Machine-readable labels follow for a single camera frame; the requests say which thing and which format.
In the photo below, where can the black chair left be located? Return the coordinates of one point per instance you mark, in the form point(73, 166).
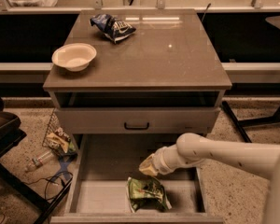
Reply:
point(46, 181)

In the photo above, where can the closed upper drawer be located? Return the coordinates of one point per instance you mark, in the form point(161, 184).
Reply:
point(162, 120)

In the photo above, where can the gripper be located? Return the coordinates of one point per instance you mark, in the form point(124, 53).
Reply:
point(159, 162)

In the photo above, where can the black stand base right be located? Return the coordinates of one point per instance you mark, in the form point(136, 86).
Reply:
point(241, 124)

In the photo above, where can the black drawer handle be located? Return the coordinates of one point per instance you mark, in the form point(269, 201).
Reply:
point(131, 127)

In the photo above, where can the wire basket with snacks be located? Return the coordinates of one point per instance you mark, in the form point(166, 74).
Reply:
point(57, 139)

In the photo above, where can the grey drawer cabinet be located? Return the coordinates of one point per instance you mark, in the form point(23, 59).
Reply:
point(168, 62)

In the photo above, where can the clear plastic bottle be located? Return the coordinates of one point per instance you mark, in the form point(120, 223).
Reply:
point(39, 161)

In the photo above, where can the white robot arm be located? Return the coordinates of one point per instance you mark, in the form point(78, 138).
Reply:
point(191, 149)

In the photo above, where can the green jalapeno chip bag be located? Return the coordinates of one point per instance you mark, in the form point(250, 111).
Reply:
point(141, 193)

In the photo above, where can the white paper bowl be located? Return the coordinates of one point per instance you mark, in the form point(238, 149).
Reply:
point(74, 57)

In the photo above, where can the blue chip bag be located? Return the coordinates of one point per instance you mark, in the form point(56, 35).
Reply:
point(113, 28)

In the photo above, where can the open grey drawer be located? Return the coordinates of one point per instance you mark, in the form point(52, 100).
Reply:
point(98, 194)

